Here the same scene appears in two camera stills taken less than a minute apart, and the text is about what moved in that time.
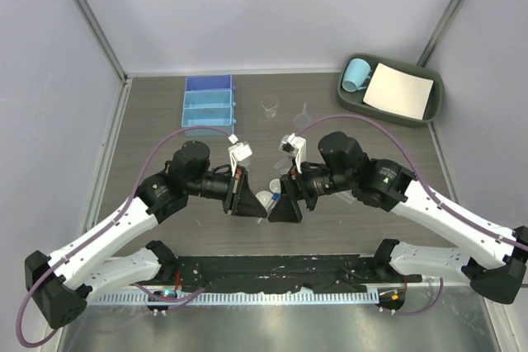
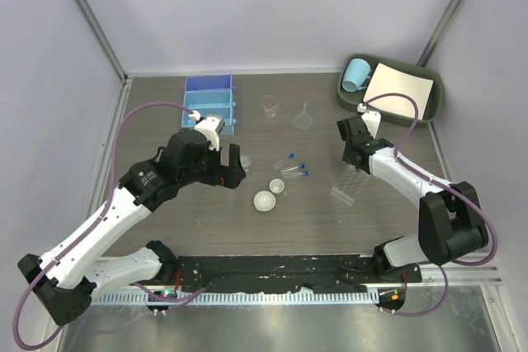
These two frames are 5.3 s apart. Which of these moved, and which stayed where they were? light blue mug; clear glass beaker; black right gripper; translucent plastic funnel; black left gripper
Moved: black left gripper; black right gripper
Stayed: clear glass beaker; translucent plastic funnel; light blue mug
